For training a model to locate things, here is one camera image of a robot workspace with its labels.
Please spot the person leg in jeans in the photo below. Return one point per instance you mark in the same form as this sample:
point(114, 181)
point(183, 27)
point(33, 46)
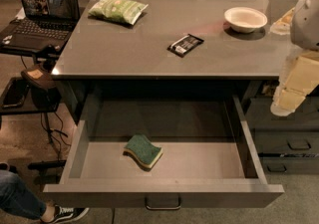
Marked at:
point(17, 199)

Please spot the green chip bag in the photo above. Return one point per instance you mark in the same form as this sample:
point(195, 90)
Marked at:
point(119, 11)

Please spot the black laptop stand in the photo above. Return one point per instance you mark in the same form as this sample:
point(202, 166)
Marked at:
point(42, 102)

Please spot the green yellow sponge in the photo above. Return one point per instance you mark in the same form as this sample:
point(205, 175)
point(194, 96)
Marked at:
point(143, 151)

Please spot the black white sneaker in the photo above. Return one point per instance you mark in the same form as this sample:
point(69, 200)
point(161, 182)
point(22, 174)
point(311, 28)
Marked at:
point(59, 215)

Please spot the black laptop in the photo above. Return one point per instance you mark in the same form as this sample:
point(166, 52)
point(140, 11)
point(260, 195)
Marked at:
point(47, 24)

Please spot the black controller with note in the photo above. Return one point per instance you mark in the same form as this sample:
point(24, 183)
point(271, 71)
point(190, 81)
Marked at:
point(38, 77)

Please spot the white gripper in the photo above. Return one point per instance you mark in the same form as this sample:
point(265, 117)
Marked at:
point(306, 22)

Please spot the dark tablet on shelf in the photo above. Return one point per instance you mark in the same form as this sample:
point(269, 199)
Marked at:
point(16, 94)

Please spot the white bowl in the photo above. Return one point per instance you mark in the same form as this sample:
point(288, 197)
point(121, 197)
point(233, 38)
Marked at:
point(245, 20)

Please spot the black snack bar wrapper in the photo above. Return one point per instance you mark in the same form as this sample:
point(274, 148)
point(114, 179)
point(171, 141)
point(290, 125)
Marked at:
point(184, 45)

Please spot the metal drawer handle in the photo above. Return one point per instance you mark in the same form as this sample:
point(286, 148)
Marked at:
point(163, 203)

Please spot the open grey top drawer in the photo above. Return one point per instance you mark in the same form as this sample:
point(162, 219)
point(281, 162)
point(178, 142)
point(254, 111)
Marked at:
point(208, 156)

